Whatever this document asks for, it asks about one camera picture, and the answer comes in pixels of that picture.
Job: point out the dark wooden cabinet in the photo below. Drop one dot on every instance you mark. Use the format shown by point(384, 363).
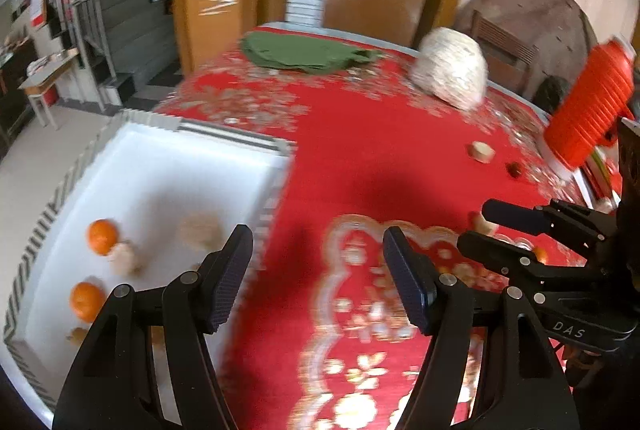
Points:
point(12, 95)

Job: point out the red thermos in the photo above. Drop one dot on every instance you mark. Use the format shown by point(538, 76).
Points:
point(590, 110)

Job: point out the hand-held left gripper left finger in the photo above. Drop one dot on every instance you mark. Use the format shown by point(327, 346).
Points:
point(231, 282)

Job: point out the white woven basket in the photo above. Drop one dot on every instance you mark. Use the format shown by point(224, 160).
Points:
point(450, 68)

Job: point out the brown wooden chair back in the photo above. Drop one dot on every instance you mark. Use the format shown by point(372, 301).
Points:
point(370, 8)

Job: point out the staircase with metal railing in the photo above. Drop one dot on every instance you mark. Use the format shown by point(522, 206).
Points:
point(130, 30)

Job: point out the beige round fruit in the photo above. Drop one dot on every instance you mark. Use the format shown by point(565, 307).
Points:
point(122, 258)

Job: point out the round wooden tabletop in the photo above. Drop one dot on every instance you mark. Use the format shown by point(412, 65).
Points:
point(530, 10)

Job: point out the small white table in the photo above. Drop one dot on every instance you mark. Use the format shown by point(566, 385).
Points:
point(45, 80)

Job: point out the large beige cut fruit piece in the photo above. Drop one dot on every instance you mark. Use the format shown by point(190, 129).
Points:
point(200, 230)

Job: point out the orange mandarin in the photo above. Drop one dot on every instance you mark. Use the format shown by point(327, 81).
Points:
point(540, 255)
point(102, 236)
point(86, 301)

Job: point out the red floral tablecloth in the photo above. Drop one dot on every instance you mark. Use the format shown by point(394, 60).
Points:
point(350, 170)

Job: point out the green cloth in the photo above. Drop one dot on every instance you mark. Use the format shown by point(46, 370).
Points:
point(295, 53)

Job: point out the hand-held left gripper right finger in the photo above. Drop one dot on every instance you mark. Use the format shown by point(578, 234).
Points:
point(407, 282)

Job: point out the striped white tray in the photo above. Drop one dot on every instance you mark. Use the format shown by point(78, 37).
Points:
point(175, 170)

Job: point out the small brown round fruit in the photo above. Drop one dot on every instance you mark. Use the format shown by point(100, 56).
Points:
point(77, 335)

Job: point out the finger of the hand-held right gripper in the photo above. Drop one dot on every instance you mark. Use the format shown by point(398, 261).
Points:
point(505, 211)
point(490, 247)

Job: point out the red date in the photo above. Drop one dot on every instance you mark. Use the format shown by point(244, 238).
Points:
point(514, 169)

